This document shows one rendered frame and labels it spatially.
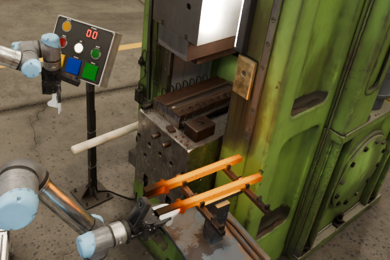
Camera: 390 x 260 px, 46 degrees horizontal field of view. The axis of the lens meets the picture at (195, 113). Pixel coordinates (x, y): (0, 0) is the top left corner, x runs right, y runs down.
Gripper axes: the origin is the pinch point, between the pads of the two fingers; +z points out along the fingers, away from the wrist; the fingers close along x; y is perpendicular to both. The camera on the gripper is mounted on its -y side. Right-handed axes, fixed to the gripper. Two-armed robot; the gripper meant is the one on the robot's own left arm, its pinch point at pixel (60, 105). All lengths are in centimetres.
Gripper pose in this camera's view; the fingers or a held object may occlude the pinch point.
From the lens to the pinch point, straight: 222.7
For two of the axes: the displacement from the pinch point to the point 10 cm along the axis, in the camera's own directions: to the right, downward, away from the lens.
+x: 2.6, 5.7, -7.8
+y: -9.6, 0.6, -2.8
